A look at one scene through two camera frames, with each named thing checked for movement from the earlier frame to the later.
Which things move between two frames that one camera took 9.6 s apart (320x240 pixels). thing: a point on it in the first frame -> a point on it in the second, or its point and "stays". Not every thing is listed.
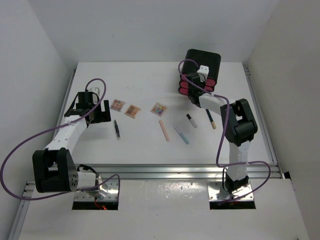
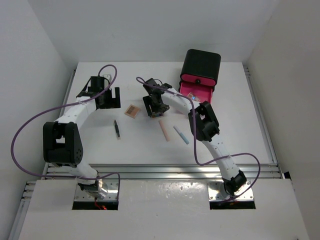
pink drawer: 209,81 stays
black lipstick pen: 117,132 stays
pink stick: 166,136 stays
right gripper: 204,83 -> 164,108
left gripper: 102,116 -> 112,102
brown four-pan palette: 132,111 stays
